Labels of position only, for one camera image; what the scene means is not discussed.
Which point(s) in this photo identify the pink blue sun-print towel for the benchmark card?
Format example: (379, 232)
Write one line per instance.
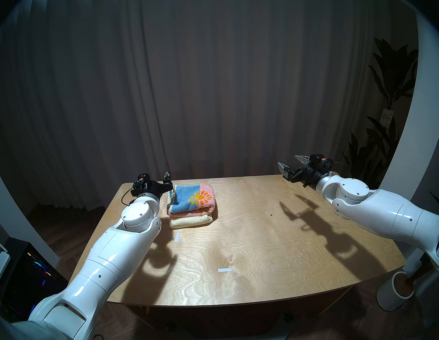
(191, 200)

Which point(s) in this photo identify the cream terry towel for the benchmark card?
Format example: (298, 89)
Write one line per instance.
(191, 221)

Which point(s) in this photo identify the tall dark leafy plant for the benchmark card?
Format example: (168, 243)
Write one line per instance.
(394, 70)

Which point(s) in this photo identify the white router box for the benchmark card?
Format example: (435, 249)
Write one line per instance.
(0, 265)

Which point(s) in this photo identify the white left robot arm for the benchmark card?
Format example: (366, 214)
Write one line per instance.
(99, 258)

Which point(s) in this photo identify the grey pleated curtain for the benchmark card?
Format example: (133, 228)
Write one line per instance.
(200, 81)

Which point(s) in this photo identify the white plant tag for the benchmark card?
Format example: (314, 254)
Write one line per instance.
(386, 118)

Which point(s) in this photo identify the white round plant pot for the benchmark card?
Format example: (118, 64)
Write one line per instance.
(389, 296)

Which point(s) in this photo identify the black computer case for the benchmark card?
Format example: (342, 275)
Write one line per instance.
(31, 280)

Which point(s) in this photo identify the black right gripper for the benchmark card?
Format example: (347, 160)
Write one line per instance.
(309, 172)

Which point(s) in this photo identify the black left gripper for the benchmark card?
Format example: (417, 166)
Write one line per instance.
(150, 188)

